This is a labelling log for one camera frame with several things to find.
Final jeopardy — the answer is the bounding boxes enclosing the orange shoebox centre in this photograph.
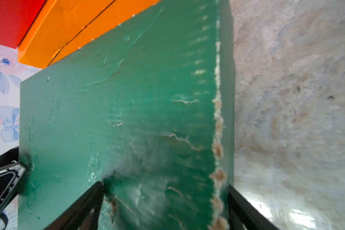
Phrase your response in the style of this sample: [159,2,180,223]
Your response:
[18,0,157,69]

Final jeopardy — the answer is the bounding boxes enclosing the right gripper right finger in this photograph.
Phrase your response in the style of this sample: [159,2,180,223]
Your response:
[228,185,279,230]

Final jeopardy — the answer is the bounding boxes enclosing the red shoebox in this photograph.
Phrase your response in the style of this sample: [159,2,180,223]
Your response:
[0,0,46,48]

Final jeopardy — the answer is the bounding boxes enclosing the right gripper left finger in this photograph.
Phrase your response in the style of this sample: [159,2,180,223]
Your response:
[46,182,104,230]

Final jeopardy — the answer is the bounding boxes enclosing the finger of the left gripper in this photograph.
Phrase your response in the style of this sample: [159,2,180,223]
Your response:
[0,162,27,226]
[0,147,19,168]

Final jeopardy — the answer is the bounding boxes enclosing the green shoebox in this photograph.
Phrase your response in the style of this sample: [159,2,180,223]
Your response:
[18,1,235,230]

